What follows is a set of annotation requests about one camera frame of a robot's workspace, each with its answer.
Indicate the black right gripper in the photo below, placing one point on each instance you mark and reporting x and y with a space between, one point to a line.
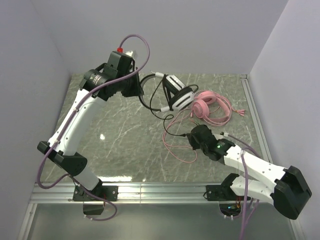
196 136

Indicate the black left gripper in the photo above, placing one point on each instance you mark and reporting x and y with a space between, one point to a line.
136 83

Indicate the white and black headphones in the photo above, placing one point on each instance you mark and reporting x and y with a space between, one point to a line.
177 94

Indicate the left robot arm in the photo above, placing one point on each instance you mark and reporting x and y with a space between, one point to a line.
118 74

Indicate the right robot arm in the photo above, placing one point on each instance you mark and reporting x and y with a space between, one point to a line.
284 188

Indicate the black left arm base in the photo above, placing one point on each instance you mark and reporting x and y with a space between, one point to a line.
94 202

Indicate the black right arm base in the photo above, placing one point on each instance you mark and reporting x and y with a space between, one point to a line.
230 204

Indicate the aluminium right side rail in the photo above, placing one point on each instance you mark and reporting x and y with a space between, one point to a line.
256 119

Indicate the aluminium rail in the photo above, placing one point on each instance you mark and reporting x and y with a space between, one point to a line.
256 119
129 193

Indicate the aluminium front rail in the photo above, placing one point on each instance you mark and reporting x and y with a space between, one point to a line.
129 193

